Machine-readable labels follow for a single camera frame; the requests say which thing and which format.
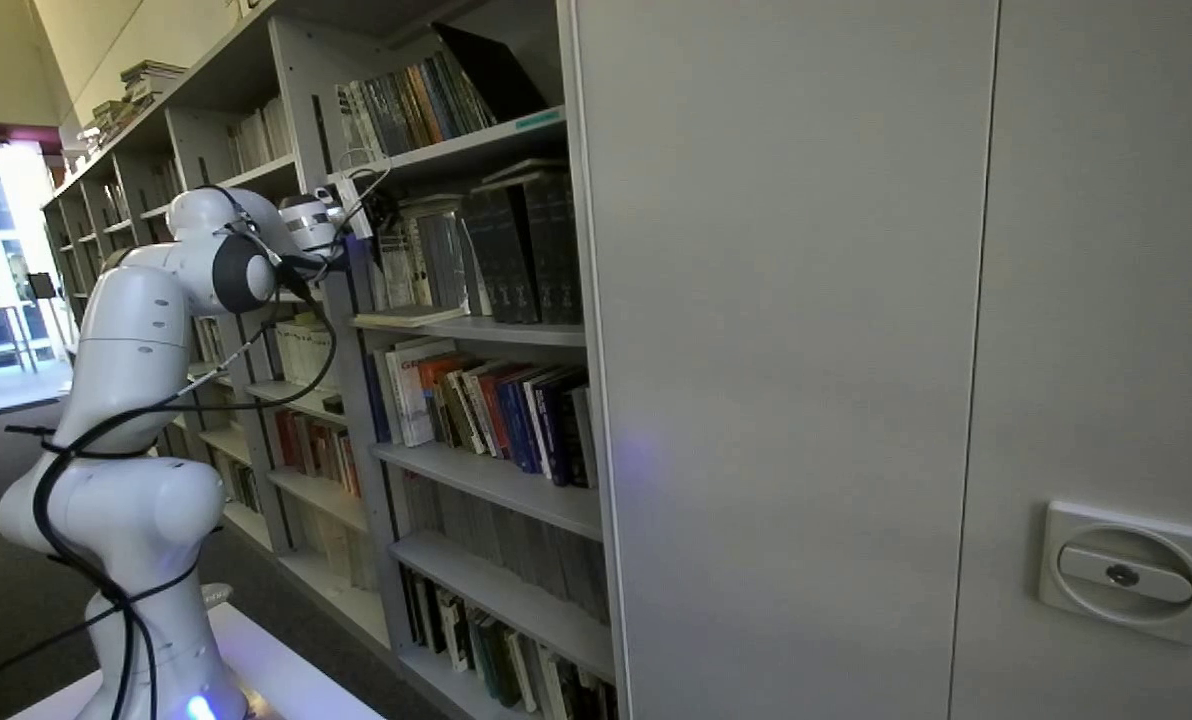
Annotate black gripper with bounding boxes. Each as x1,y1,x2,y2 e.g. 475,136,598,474
307,178,377,267

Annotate light grey book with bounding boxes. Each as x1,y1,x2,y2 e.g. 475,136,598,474
333,79,372,172

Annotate dark grey patterned book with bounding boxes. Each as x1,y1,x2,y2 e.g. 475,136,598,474
355,66,417,159

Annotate brown striped book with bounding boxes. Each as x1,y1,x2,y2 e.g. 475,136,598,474
397,57,446,149

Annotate dark grey hardcover book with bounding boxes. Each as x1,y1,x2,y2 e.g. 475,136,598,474
468,185,509,322
492,178,532,322
515,177,555,326

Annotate blue striped book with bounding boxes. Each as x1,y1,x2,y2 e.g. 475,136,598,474
428,48,499,136

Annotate thin cream book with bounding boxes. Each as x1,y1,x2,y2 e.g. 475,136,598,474
465,169,572,197
468,155,567,178

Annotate white genetics book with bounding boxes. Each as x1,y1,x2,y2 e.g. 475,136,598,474
383,340,439,451

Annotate orange and blue book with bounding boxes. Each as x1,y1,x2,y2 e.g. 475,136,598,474
419,352,459,451

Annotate dark red book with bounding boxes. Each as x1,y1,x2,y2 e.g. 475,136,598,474
303,417,341,488
281,411,317,479

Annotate grey stacked books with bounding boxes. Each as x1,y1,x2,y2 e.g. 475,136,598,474
542,172,589,326

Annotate orange red book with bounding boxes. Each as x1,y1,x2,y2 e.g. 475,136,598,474
475,358,513,459

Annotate bright blue book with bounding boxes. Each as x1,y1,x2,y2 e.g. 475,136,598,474
503,372,547,474

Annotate white slim book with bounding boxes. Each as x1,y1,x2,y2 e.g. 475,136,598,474
526,372,564,485

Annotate black paperback book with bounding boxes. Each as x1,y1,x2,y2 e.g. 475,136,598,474
547,374,595,492

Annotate white paperback book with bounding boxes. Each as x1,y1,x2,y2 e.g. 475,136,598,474
430,584,475,676
499,623,542,720

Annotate teal book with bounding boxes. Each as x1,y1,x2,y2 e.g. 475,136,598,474
468,610,524,711

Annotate light grey binder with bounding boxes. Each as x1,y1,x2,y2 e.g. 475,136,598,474
226,106,273,177
254,90,300,169

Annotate white series volume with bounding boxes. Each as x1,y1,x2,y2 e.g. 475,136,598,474
293,326,329,394
273,322,307,391

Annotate grey storage box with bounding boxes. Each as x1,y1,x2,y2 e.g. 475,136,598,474
111,57,196,110

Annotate grey metal cabinet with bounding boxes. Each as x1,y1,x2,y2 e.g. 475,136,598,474
555,0,1192,720

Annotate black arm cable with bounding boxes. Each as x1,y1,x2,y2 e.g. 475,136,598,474
0,185,360,720

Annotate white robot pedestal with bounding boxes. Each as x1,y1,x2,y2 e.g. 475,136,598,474
9,596,386,720

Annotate white cabinet lock handle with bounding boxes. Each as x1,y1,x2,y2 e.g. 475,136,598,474
1030,495,1192,652

